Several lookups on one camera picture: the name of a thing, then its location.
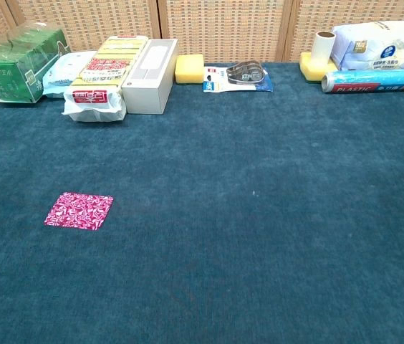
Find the light blue wet wipes pack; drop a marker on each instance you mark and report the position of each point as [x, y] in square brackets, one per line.
[62, 75]

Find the clear box green tea bags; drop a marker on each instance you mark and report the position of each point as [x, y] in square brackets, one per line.
[8, 71]

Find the white power strip box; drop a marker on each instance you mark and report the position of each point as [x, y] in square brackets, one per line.
[148, 89]

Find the correction tape blister pack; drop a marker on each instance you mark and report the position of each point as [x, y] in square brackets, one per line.
[220, 84]

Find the woven wooden folding screen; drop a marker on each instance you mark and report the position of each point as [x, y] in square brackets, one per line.
[223, 28]

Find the yellow scouring sponge multipack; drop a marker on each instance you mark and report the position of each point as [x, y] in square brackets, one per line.
[105, 71]

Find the blue plastic wrap roll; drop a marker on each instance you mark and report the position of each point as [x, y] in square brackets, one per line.
[374, 80]

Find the yellow sponge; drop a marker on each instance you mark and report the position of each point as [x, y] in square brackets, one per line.
[313, 73]
[189, 70]

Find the white paper roll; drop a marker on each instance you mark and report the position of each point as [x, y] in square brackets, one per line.
[322, 50]

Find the teal carpet table mat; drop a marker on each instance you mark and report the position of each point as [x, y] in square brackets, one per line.
[223, 215]

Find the pink patterned card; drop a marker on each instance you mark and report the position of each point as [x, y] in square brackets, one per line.
[78, 211]

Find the white blue tissue bag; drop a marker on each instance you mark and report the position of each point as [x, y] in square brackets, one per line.
[384, 46]

